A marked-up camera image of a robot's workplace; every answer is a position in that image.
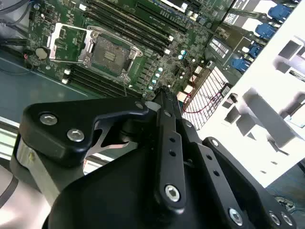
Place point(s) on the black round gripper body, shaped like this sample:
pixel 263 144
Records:
pixel 107 198

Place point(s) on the metal socket cover frame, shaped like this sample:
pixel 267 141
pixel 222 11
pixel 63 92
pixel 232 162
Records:
pixel 53 43

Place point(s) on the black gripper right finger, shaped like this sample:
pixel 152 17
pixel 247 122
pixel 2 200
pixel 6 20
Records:
pixel 214 171

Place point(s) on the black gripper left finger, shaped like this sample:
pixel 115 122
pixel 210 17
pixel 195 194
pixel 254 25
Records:
pixel 54 133

